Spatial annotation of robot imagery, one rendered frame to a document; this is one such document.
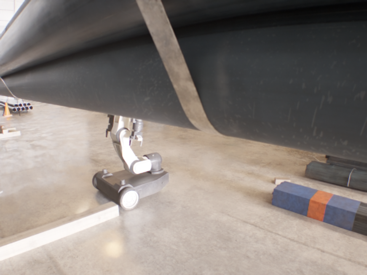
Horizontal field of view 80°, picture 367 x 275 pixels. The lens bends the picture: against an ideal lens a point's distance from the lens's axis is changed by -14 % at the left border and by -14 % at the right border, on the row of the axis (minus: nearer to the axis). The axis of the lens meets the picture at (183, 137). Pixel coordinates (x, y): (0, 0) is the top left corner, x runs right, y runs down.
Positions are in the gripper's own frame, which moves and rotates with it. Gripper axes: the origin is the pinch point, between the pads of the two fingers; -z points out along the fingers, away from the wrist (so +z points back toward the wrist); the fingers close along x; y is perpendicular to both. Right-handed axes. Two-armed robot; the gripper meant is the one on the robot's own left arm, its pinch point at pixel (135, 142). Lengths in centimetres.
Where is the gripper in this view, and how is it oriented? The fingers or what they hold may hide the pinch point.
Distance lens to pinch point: 217.8
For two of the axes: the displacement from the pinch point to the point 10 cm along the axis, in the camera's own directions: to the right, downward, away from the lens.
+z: 1.4, -9.9, -0.9
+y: 6.9, 1.6, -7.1
